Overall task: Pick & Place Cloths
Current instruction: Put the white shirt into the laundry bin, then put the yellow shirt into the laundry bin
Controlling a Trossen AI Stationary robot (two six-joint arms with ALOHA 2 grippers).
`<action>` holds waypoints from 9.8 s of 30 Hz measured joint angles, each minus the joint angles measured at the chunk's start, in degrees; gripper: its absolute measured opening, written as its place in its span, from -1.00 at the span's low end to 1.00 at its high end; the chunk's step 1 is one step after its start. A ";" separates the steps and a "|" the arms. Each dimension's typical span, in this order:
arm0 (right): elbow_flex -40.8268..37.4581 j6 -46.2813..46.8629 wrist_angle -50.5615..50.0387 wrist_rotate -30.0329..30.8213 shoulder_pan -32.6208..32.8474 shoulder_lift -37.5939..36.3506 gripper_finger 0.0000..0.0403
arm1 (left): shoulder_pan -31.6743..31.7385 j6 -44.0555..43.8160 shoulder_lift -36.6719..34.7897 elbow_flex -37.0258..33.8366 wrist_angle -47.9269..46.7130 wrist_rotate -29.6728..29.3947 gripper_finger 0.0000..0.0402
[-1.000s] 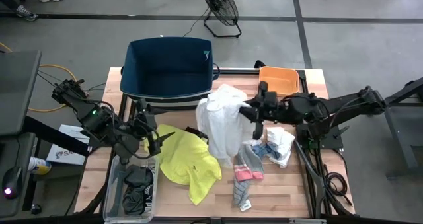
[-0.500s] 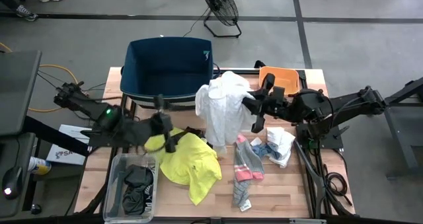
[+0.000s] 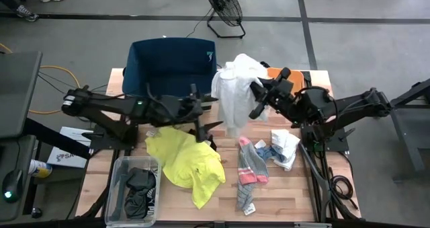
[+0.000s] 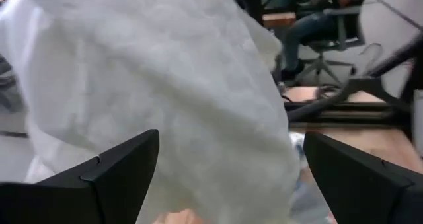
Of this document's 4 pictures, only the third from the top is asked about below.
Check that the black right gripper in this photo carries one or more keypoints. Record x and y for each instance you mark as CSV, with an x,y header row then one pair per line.
x,y
280,95

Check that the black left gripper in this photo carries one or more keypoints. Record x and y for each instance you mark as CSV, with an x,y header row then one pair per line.
x,y
181,110

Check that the white lace shirt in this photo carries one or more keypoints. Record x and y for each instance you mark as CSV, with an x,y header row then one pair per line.
x,y
235,93

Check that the black grey patterned sock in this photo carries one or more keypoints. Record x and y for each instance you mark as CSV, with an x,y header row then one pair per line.
x,y
212,144

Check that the small white cloth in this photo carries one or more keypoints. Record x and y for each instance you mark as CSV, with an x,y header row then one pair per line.
x,y
285,144

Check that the yellow shirt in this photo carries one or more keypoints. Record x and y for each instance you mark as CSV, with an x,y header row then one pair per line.
x,y
188,164

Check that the blue sock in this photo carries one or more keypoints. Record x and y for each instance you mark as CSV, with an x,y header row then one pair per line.
x,y
268,152

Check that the grey pink striped sock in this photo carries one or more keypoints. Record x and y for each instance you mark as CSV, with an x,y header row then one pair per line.
x,y
250,164

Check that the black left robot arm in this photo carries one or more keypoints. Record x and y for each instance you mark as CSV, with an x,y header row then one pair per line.
x,y
100,103

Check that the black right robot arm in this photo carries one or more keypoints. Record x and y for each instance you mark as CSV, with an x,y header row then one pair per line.
x,y
352,107

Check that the orange plastic tray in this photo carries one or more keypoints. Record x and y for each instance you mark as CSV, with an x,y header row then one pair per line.
x,y
297,78

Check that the navy white striped fabric basket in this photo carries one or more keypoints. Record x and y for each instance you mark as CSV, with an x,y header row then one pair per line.
x,y
168,66

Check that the grey purple striped sock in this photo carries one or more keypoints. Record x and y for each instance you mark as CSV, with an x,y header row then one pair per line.
x,y
243,196

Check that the black printed garment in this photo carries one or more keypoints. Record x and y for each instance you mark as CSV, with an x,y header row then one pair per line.
x,y
139,187

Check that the black floor fan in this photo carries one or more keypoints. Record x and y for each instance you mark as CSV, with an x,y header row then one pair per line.
x,y
223,4

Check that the clear plastic bin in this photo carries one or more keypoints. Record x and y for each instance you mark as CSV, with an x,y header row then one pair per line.
x,y
111,218

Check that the white printed paper sheet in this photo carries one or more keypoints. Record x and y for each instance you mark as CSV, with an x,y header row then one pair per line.
x,y
67,154

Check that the white yellow spray can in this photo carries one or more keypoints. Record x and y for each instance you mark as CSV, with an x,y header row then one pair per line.
x,y
40,169

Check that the dark grey desk monitor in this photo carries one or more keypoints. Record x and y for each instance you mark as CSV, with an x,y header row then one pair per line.
x,y
18,93

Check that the black computer mouse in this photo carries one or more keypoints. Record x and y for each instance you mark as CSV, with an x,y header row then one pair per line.
x,y
12,186

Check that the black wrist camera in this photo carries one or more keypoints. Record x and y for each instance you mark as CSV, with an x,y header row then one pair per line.
x,y
284,74

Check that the black metal frame stand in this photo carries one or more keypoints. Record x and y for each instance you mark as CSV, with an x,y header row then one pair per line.
x,y
410,120

